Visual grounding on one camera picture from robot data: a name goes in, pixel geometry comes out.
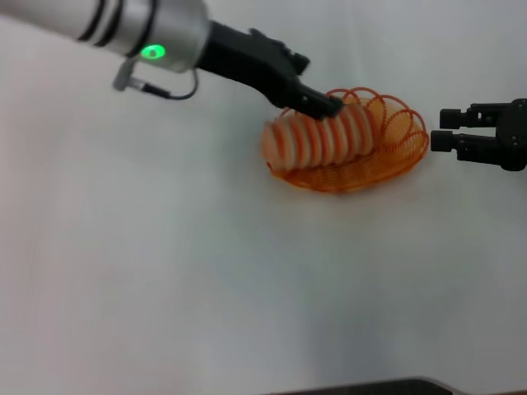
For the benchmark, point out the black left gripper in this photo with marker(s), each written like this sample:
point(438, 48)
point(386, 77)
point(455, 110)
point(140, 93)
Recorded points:
point(255, 61)

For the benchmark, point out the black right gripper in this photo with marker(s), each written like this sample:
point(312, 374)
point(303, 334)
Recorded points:
point(514, 136)

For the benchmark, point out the orange white striped bread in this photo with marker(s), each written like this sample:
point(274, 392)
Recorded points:
point(317, 138)

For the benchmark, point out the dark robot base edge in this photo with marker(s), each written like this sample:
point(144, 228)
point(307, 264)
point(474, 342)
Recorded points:
point(370, 387)

